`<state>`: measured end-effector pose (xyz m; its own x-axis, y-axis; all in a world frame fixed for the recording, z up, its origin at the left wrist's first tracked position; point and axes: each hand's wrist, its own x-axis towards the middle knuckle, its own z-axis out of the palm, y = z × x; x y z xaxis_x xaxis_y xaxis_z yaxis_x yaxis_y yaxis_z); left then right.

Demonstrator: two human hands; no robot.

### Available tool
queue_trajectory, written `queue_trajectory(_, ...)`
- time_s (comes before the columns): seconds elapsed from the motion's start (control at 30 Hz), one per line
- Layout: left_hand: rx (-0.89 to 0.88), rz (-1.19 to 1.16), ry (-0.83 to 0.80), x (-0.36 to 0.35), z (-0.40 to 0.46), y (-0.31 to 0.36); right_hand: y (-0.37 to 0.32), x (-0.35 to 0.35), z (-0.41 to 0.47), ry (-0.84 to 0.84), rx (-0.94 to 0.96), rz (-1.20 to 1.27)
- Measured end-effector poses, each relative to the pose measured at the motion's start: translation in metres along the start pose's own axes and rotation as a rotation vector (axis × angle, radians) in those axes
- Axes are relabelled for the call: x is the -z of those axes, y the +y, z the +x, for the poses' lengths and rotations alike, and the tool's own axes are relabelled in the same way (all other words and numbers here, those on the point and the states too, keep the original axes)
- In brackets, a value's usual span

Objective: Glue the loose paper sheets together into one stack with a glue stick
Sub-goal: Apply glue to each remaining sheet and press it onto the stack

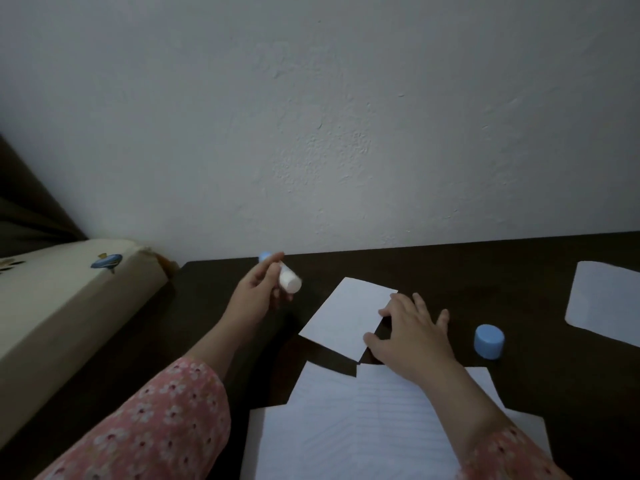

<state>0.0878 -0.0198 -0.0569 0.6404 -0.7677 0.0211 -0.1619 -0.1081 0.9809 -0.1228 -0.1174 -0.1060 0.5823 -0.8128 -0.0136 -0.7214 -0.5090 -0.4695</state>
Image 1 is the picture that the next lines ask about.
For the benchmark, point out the dark brown curtain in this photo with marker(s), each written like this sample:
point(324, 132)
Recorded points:
point(27, 209)

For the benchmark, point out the beige mattress with whale print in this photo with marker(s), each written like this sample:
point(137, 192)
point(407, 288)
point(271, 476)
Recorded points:
point(60, 314)

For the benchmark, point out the person's right forearm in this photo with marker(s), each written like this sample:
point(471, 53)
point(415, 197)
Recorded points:
point(465, 414)

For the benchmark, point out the person's left forearm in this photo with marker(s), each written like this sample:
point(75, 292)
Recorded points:
point(150, 424)

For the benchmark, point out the person's left hand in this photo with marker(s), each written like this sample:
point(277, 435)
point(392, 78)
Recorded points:
point(252, 299)

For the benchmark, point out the white panda print glue stick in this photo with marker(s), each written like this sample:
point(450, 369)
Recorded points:
point(290, 279)

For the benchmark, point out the person's right hand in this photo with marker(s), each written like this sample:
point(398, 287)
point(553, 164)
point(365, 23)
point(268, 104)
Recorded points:
point(415, 349)

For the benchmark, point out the white paper sheets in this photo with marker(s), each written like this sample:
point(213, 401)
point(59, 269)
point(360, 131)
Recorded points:
point(605, 304)

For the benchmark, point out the blue glue stick cap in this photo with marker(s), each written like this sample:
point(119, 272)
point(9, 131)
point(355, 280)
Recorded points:
point(489, 342)

